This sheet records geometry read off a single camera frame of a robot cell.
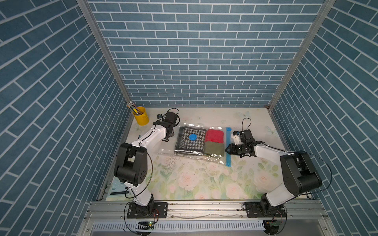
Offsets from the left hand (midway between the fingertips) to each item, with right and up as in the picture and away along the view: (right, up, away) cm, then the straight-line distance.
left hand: (168, 133), depth 93 cm
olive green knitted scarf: (+30, -10, +1) cm, 31 cm away
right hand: (+40, -11, +1) cm, 41 cm away
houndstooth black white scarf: (+10, -7, +2) cm, 12 cm away
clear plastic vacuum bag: (0, -10, +1) cm, 10 cm away
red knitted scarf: (+31, -2, +8) cm, 32 cm away
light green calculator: (-21, -28, -19) cm, 40 cm away
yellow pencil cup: (-20, +9, +10) cm, 24 cm away
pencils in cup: (-25, +17, +8) cm, 32 cm away
